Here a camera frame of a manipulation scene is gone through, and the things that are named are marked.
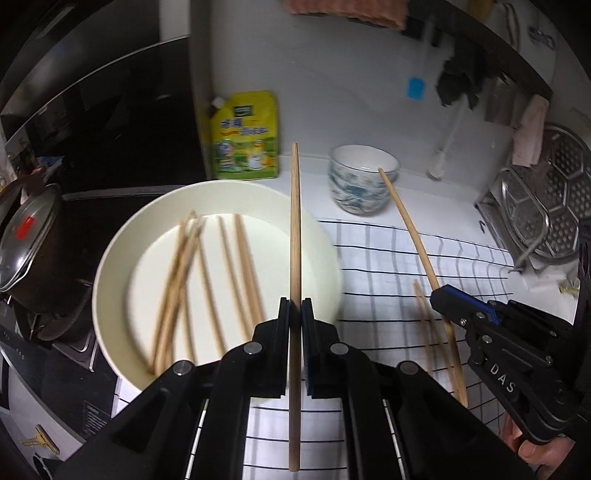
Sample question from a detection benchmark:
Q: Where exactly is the large perforated steel steamer plate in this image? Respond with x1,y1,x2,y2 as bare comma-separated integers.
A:
538,124,591,267

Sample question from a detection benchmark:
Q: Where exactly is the glass pot lid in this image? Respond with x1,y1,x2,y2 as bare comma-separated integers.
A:
0,182,64,294

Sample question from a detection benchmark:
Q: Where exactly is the yellow green refill pouch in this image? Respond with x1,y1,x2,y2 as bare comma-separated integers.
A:
199,90,281,182

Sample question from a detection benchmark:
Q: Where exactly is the pile of wooden chopsticks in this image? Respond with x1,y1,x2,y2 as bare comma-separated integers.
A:
147,211,267,376

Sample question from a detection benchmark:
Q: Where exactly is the white bottle brush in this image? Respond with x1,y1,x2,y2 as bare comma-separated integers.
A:
426,99,467,181

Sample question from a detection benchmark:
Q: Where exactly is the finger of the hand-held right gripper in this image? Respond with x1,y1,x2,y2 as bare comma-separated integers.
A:
429,291,478,330
438,285,502,325

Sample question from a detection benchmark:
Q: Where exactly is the wooden chopstick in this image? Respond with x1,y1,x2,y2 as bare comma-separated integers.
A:
414,279,469,409
412,281,438,376
288,142,302,472
378,168,440,291

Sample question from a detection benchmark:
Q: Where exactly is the blue patterned ceramic bowl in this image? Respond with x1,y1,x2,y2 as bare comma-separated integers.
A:
329,166,399,200
334,185,394,216
329,144,400,184

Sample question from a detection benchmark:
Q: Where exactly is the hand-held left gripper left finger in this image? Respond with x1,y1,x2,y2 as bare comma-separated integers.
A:
53,298,293,480

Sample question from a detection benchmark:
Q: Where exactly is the striped pink cloth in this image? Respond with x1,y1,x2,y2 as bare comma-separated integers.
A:
285,0,407,31

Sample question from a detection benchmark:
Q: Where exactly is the steel dish rack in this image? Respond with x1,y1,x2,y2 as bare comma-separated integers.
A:
475,122,591,288

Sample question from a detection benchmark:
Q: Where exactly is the small perforated steel steamer plate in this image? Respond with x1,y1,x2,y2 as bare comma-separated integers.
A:
501,167,553,253

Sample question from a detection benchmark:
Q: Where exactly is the dark hanging cloth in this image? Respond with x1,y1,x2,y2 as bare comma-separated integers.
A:
436,44,493,110

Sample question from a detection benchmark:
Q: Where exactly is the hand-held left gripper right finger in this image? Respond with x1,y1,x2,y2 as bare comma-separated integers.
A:
300,298,541,480

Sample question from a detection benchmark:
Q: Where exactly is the dark cooking pot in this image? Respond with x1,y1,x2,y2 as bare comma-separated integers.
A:
0,182,96,343

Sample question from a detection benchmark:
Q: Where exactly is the black stove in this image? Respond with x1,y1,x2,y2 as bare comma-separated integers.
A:
0,295,122,417

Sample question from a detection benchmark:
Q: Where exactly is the white black-checked cloth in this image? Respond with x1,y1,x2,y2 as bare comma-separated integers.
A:
111,217,527,480

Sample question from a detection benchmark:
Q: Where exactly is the person's right hand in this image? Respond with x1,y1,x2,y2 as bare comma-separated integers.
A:
503,410,574,472

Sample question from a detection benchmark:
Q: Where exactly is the white round plate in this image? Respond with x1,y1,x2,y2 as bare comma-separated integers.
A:
91,180,345,397

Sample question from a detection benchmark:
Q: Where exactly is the pale pink towel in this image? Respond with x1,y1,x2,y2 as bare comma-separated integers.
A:
510,95,550,168

